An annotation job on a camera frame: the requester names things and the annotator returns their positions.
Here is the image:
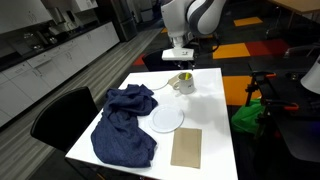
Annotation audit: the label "small brown paper napkin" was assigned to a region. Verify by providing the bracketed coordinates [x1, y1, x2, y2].
[167, 74, 181, 86]

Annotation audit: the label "white lamp shade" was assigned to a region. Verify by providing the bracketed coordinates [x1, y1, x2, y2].
[300, 54, 320, 96]

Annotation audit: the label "dark blue cloth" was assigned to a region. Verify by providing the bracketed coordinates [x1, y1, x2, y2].
[90, 83, 159, 169]

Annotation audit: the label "large white plate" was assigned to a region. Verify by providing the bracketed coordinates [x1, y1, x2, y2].
[147, 103, 185, 134]

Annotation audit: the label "wooden table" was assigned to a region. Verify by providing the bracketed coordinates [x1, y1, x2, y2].
[267, 0, 320, 16]

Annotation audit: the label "stainless steel fridge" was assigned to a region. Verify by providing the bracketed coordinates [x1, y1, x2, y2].
[109, 0, 139, 43]

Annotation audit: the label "white mug with print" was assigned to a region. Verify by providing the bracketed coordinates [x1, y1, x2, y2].
[171, 71, 196, 96]

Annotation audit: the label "black chair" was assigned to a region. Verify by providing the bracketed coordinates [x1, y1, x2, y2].
[30, 86, 102, 154]
[141, 48, 183, 72]

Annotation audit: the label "small white plate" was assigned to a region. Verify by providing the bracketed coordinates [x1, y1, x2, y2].
[145, 77, 172, 92]

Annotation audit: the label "green plastic bag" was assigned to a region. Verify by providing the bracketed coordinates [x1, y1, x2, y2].
[230, 98, 265, 136]

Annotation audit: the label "grey trash bin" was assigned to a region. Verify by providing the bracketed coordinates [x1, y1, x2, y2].
[139, 7, 155, 23]

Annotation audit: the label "orange black clamp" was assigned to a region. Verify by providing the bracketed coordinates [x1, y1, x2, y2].
[255, 99, 300, 141]
[245, 70, 278, 108]

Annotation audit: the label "white wall cabinets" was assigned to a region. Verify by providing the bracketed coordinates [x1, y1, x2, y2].
[0, 0, 99, 35]

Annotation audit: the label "black side table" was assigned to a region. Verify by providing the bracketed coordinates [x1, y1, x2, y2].
[249, 55, 320, 164]

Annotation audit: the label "white kitchen cabinets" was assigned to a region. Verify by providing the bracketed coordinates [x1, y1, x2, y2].
[0, 21, 121, 128]

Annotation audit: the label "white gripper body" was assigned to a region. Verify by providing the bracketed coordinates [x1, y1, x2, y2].
[161, 47, 196, 62]

